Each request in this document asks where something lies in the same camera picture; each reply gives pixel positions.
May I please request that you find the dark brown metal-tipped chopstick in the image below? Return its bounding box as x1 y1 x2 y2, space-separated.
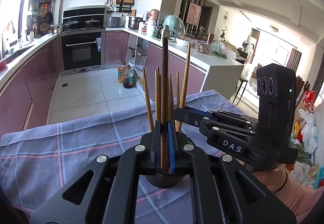
161 25 169 171

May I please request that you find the pink sleeved right forearm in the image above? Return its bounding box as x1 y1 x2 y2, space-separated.
275 175 323 223

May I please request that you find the mint green kitchen appliance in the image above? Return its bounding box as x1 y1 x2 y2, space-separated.
163 15 186 37

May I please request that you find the person's right hand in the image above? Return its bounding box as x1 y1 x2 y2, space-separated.
252 164 287 193

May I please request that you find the tall light wooden chopstick right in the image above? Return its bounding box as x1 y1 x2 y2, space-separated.
176 42 192 133

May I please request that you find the dark round utensil holder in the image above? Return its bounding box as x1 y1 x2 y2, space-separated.
145 130 189 188

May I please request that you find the wooden chopstick short right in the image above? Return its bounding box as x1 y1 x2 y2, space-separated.
176 71 181 108

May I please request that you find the light wooden chopstick far left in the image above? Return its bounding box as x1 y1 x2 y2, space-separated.
143 68 154 132

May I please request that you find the white plastic bags pile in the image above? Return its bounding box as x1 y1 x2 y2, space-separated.
291 109 323 189

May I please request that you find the wooden chopstick in holder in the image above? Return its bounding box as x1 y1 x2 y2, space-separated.
155 67 161 121

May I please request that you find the black stool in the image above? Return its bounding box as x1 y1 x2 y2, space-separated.
232 75 248 105

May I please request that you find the red plastic bag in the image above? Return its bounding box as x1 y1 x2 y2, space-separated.
303 90 316 111

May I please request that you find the dark oil bottle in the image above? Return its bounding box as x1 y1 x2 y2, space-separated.
123 65 133 89

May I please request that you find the yellow oil bottle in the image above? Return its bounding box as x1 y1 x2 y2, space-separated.
117 62 126 84

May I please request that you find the steel stock pot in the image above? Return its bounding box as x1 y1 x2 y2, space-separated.
126 16 142 30

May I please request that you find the purple plaid tablecloth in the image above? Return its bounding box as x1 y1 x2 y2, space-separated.
0 89 248 224

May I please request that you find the black built-in oven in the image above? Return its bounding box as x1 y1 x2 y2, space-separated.
61 32 102 71

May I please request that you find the black wall shelf rack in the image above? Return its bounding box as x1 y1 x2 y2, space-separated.
105 0 134 14

